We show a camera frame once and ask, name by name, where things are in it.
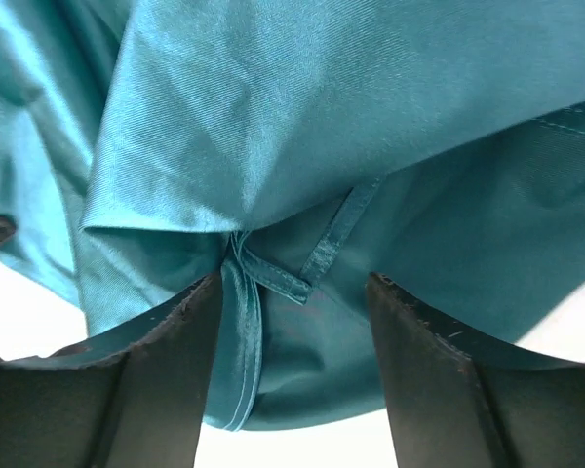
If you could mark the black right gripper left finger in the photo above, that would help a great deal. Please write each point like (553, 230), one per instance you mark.
(133, 396)

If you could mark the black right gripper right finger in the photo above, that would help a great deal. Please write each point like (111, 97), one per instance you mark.
(457, 397)

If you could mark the teal satin napkin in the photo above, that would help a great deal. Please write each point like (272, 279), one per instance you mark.
(295, 147)

